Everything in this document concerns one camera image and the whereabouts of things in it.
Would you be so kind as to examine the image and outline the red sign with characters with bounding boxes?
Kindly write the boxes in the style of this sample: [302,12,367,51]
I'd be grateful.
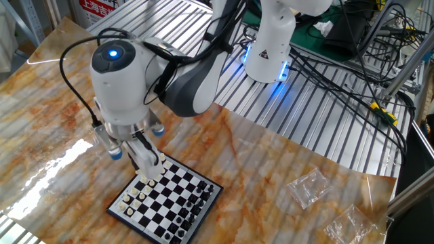
[78,0,118,18]

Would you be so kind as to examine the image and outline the grey perforated rack upright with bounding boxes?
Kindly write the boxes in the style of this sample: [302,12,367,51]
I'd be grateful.
[18,0,47,47]

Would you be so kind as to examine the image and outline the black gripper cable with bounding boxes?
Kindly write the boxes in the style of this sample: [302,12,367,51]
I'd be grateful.
[134,130,161,167]

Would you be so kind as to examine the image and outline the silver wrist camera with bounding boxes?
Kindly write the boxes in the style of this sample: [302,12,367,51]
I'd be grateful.
[94,123,123,161]

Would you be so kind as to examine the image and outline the black and white chessboard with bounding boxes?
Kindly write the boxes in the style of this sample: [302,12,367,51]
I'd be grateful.
[106,152,224,244]

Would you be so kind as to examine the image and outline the white crumpled tissue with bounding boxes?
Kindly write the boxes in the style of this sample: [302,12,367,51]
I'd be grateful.
[313,20,335,38]

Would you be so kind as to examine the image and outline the clear plastic zip bag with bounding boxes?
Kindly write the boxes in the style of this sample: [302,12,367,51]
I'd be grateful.
[286,167,335,210]
[323,203,378,244]

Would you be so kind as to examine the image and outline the grey aluminium profile post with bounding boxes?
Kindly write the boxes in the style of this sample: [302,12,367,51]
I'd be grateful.
[355,0,396,58]

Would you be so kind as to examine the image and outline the green cutting mat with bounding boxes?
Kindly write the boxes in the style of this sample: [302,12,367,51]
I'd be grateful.
[242,0,360,64]

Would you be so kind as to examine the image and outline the aluminium table edge bar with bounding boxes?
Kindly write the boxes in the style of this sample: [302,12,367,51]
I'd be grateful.
[386,165,434,218]

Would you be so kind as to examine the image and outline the yellow handled screwdriver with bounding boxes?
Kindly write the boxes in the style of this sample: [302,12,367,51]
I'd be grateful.
[344,83,399,126]

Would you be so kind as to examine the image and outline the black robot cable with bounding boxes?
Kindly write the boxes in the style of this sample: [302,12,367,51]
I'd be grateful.
[290,47,417,163]

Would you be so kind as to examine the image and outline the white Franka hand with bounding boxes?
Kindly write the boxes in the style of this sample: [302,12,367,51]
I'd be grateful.
[93,97,164,181]

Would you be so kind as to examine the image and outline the black camera cable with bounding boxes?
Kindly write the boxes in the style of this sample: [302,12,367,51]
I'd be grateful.
[59,27,134,129]

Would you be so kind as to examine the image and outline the black box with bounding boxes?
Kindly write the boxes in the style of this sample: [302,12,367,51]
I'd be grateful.
[321,8,370,58]

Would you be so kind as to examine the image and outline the slanted aluminium profile bar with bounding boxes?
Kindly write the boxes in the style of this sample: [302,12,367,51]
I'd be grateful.
[382,32,434,99]

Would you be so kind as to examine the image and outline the orange marble pattern mat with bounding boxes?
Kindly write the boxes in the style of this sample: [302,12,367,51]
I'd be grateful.
[0,16,397,244]

